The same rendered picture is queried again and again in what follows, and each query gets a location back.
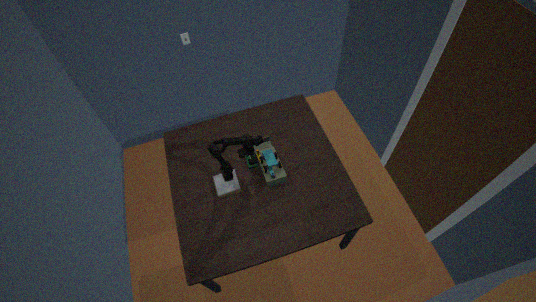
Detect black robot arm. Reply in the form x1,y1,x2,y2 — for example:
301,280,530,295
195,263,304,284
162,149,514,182
208,134,264,182

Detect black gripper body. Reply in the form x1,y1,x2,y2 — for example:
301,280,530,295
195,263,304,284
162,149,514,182
246,149,258,165

